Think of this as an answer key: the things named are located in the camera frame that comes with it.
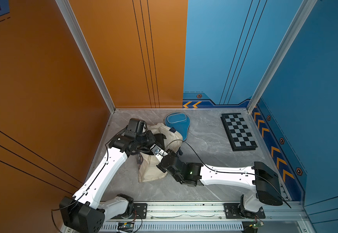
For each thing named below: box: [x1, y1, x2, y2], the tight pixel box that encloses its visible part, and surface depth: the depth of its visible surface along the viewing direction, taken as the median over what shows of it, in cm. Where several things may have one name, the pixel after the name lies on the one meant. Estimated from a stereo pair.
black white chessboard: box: [220, 113, 258, 152], surface depth 102 cm
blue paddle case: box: [164, 111, 191, 142], surface depth 108 cm
